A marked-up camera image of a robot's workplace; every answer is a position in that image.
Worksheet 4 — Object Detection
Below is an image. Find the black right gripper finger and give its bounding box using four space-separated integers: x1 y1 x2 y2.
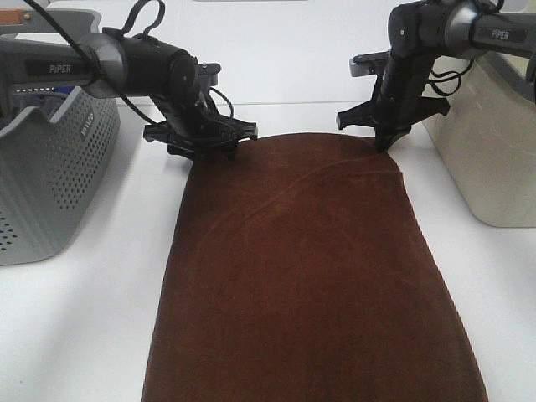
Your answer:
375 130 410 152

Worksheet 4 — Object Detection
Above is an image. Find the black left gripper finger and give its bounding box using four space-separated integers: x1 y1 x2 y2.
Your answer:
167 143 197 161
221 141 239 160

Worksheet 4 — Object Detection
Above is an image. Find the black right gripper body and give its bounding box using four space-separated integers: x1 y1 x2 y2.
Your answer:
336 52 450 131

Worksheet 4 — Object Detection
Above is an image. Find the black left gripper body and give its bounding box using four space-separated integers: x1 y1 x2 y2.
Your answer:
143 96 257 158

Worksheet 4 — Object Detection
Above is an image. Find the brown microfiber towel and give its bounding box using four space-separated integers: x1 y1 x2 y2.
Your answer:
142 133 487 401

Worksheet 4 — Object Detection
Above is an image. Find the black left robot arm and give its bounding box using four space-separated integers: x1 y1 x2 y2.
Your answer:
1 29 257 159

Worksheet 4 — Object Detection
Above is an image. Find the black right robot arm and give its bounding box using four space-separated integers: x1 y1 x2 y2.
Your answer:
336 1 535 152

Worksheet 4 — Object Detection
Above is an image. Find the blue towel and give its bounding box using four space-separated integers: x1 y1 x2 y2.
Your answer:
51 86 75 97

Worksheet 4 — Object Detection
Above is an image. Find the dark grey towel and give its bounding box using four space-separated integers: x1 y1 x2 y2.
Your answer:
1 92 68 128

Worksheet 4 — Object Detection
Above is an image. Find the beige plastic bin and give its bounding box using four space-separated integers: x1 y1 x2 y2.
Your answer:
424 51 535 228

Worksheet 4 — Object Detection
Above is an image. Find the grey perforated plastic basket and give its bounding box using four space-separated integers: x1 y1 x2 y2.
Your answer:
1 9 120 265

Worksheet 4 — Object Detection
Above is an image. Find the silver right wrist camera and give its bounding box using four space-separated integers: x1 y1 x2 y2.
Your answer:
349 51 389 77

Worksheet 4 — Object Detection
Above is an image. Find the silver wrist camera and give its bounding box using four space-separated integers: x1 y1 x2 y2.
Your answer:
349 51 389 77
198 63 221 86

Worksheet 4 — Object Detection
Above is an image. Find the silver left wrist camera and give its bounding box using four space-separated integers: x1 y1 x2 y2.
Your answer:
198 63 221 86

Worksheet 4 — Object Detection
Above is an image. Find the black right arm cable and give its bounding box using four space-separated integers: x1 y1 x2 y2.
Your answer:
425 58 477 98

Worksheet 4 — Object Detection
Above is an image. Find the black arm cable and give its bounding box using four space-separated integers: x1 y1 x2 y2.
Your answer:
425 58 477 98
23 0 235 126

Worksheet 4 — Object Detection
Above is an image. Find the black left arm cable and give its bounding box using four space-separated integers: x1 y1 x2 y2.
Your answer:
23 0 235 126

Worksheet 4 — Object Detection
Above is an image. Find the orange basket handle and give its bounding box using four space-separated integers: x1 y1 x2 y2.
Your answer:
0 8 32 27

